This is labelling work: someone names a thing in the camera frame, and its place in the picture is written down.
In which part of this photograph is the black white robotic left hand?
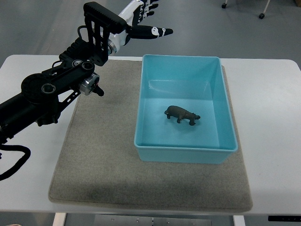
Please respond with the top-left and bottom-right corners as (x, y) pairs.
(108, 0), (173, 55)

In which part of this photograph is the brown toy hippo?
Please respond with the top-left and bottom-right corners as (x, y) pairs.
(164, 105), (201, 126)

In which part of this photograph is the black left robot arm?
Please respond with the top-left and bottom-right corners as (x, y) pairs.
(0, 2), (131, 180)

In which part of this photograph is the light blue plastic box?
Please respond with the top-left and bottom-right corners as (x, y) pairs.
(134, 55), (238, 164)

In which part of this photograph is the right cart caster wheel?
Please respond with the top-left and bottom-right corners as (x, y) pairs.
(259, 13), (265, 19)

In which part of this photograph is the grey felt mat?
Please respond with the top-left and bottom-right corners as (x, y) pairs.
(48, 60), (253, 212)

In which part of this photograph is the metal plate under table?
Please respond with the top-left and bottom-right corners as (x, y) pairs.
(93, 214), (212, 226)

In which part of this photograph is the white left table leg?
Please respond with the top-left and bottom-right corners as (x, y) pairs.
(52, 213), (67, 226)

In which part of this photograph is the white table leg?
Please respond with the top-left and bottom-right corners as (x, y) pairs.
(233, 215), (246, 226)
(52, 213), (67, 226)

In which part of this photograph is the white right table leg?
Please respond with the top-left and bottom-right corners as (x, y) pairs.
(233, 215), (246, 226)

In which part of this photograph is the black label under table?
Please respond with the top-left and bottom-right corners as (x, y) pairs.
(268, 216), (301, 222)

